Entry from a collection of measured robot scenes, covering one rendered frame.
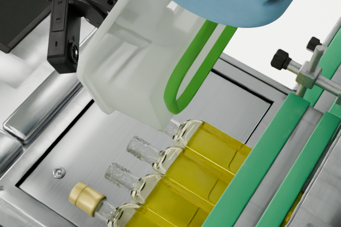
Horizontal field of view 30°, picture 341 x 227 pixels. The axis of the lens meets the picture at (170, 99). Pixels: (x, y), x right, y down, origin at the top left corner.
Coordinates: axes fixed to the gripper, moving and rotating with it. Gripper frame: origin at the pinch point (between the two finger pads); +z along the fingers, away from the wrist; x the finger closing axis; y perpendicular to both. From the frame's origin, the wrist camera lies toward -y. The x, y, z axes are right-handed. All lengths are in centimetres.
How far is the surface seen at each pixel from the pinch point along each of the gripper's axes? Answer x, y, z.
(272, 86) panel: 46.3, 17.9, 0.0
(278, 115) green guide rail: 15.7, 3.4, 12.2
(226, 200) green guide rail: 11.2, -10.9, 13.4
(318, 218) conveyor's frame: 12.3, -7.0, 24.0
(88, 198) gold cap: 18.0, -19.6, -5.6
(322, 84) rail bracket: 16.7, 10.7, 15.0
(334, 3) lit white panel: 54, 44, -1
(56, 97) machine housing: 33.7, -6.9, -30.0
